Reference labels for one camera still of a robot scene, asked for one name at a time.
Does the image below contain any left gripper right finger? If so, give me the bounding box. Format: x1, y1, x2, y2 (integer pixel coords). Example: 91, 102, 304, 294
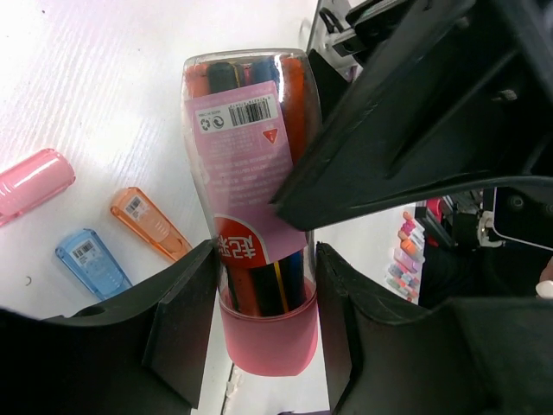
315, 243, 552, 414

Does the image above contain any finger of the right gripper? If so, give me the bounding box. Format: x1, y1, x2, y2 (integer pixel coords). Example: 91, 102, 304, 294
270, 1, 552, 231

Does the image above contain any orange stapler case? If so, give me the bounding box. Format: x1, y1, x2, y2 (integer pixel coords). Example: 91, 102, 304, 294
110, 187, 192, 263

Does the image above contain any blue stapler case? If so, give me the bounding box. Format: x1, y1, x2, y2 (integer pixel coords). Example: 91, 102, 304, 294
54, 228, 132, 301

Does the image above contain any pink stapler case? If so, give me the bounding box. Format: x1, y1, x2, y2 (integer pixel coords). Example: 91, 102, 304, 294
1, 149, 76, 226

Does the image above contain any pink marker tube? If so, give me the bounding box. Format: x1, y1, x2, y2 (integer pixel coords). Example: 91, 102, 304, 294
181, 48, 321, 377

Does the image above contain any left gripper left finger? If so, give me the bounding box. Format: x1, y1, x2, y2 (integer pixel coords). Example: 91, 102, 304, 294
1, 241, 218, 414

